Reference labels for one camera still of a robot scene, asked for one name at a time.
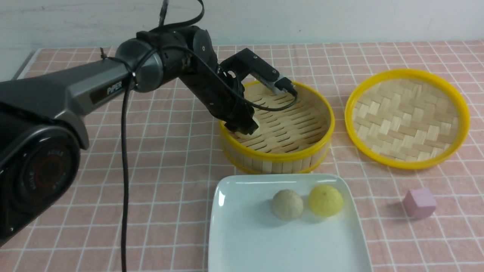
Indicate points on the pink cube block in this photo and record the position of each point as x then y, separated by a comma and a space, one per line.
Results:
419, 203

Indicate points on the pink checkered tablecloth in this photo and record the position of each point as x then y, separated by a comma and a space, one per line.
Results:
176, 161

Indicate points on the yellow steamed bun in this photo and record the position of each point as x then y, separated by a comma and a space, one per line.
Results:
325, 201

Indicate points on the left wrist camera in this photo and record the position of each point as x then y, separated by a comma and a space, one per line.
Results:
246, 62

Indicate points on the white steamed bun back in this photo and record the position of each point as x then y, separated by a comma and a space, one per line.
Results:
287, 205

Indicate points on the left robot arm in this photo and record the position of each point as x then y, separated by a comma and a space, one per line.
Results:
42, 117

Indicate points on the bamboo steamer basket yellow rim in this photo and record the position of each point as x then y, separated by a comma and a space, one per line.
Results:
295, 140

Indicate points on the bamboo steamer lid yellow rim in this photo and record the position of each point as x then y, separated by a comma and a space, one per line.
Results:
407, 119

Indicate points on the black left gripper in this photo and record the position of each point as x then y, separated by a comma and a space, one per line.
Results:
208, 84

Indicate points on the white square plate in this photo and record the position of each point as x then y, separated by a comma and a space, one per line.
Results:
245, 235

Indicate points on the white steamed bun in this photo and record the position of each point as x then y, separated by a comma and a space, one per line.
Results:
256, 122
287, 205

